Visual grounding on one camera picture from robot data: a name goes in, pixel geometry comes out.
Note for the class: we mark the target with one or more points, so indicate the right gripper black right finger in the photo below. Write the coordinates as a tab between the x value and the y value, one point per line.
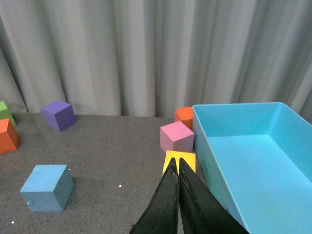
201	212

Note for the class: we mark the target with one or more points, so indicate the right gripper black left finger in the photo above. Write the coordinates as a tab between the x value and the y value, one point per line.
161	215

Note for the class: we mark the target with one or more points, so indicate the light blue foam cube chipped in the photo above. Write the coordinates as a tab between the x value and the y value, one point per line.
48	187

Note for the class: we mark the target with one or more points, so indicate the yellow foam cube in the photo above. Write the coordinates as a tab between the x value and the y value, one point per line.
189	158

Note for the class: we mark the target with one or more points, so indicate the light blue plastic bin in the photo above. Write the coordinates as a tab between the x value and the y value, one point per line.
257	162

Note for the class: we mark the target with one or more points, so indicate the pink foam cube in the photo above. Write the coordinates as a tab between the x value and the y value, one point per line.
176	137

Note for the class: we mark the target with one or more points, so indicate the orange foam cube right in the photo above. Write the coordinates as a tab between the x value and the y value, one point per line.
185	115

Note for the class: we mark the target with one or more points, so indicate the orange foam cube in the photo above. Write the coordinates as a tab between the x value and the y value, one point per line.
185	115
8	136

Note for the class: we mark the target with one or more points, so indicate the purple foam cube near curtain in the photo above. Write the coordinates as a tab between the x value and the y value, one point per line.
59	115

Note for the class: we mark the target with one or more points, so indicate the grey curtain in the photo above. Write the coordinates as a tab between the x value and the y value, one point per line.
147	58

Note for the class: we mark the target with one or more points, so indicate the orange foam cube left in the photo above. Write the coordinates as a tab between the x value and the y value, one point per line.
8	136

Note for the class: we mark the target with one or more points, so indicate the green foam cube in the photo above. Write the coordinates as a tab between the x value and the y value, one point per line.
5	113

